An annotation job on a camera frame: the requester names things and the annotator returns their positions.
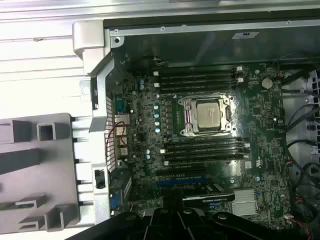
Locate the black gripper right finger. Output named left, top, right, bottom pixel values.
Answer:
left=178, top=196, right=310, bottom=240

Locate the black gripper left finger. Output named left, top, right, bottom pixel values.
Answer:
left=65, top=196, right=180, bottom=240

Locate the green RAM stick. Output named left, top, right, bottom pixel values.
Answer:
left=0, top=201, right=36, bottom=211

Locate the black RAM slot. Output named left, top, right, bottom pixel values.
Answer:
left=153, top=77, right=245, bottom=88
left=164, top=136, right=245, bottom=147
left=163, top=153, right=251, bottom=166
left=152, top=66, right=244, bottom=77
left=159, top=142, right=251, bottom=155
left=164, top=147, right=247, bottom=161
left=159, top=83, right=237, bottom=93
left=159, top=72, right=237, bottom=82

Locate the black graphics card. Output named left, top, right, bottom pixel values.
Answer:
left=181, top=182, right=236, bottom=208

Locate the silver finned heat sink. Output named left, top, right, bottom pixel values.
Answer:
left=231, top=189, right=258, bottom=216

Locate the blue expansion slot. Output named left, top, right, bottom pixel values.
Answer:
left=156, top=177, right=209, bottom=188

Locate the black expansion slot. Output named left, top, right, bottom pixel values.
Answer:
left=156, top=169, right=207, bottom=176

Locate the grey parts rack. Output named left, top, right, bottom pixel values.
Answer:
left=0, top=112, right=81, bottom=232

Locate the silver CPU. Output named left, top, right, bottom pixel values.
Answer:
left=196, top=101, right=225, bottom=131

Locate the metal CPU socket cover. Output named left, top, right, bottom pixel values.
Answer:
left=183, top=98, right=232, bottom=135

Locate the green motherboard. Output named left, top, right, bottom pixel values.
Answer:
left=112, top=62, right=293, bottom=231

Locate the silver metal drive cage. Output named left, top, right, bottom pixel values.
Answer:
left=303, top=69, right=320, bottom=97

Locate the open black PC case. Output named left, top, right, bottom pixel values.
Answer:
left=72, top=14, right=320, bottom=240

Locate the white sticker on case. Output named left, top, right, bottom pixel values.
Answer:
left=231, top=31, right=260, bottom=40

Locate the thin red wire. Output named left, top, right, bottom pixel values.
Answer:
left=104, top=121, right=126, bottom=161

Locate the thin wire locking lever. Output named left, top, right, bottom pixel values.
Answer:
left=178, top=131, right=236, bottom=139
left=177, top=93, right=236, bottom=103

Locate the black cable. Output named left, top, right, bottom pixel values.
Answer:
left=286, top=139, right=320, bottom=201
left=284, top=102, right=320, bottom=131

